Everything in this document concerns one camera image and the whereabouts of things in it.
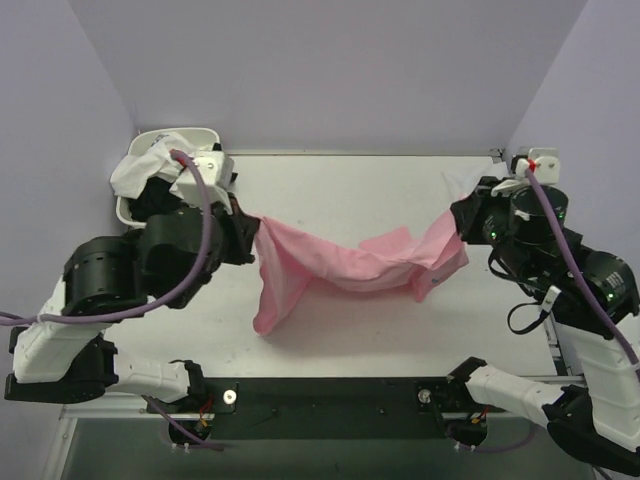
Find white plastic basket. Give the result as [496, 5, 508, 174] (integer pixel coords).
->
[110, 127, 234, 229]

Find pink t shirt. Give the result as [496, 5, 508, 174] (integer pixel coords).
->
[253, 211, 469, 336]

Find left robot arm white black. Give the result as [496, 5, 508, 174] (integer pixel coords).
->
[1, 198, 260, 412]

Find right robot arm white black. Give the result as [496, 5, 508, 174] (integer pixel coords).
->
[449, 176, 639, 476]

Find folded white t shirt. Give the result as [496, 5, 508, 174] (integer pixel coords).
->
[441, 162, 511, 199]

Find black t shirt in basket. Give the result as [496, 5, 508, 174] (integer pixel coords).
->
[129, 177, 183, 222]

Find white t shirt in basket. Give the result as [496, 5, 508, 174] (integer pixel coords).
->
[110, 131, 196, 199]

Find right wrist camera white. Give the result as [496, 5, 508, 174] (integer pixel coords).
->
[511, 147, 561, 185]

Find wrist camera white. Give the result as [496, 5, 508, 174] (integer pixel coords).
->
[511, 147, 561, 185]
[169, 151, 235, 214]

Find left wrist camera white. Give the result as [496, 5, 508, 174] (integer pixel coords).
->
[169, 151, 235, 214]

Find thin black cable loop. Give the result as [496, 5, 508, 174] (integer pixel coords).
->
[507, 294, 554, 337]

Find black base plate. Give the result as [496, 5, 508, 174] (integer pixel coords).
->
[145, 377, 494, 441]

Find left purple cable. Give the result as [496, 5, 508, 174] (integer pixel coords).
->
[0, 149, 226, 454]

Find aluminium front rail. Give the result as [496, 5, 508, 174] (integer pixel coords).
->
[59, 377, 591, 421]

